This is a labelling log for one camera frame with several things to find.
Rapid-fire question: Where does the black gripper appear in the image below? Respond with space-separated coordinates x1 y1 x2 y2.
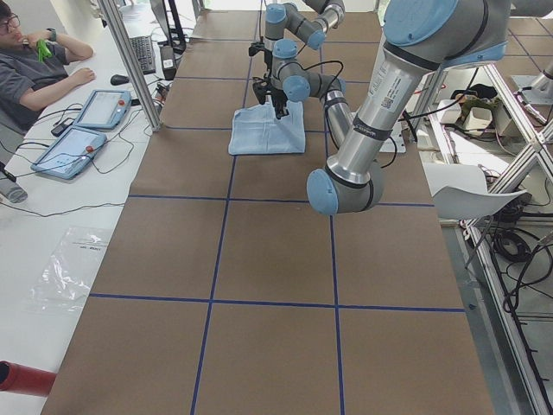
270 89 289 119

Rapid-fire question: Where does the light blue striped shirt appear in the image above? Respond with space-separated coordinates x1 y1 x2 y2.
228 101 306 156

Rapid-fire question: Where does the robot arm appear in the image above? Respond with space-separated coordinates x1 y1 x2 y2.
264 0 511 215
263 0 346 52

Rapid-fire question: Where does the black keyboard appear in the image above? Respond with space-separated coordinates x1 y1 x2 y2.
130 35 156 74

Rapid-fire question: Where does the black computer mouse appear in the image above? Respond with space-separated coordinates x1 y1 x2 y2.
110 74 130 86

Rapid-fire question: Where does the upper blue teach pendant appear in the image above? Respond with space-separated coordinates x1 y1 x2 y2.
73 90 131 131

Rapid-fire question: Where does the blue teach pendant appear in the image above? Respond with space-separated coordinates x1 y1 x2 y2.
73 90 131 131
30 126 107 180

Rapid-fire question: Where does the lower blue teach pendant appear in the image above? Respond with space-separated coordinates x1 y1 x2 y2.
30 126 107 180

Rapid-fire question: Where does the green object in hand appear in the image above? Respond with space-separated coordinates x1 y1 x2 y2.
35 39 53 62

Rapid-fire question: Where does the seated person in grey shirt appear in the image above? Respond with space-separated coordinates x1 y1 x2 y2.
1 2 95 135

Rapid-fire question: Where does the clear plastic bag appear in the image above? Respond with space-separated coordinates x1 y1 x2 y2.
22 227 113 316

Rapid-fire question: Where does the red cylinder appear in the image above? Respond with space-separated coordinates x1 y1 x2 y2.
1 361 57 397

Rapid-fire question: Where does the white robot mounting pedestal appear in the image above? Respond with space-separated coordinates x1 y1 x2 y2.
379 0 429 155

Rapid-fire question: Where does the aluminium frame post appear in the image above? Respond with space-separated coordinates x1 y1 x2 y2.
98 0 162 132

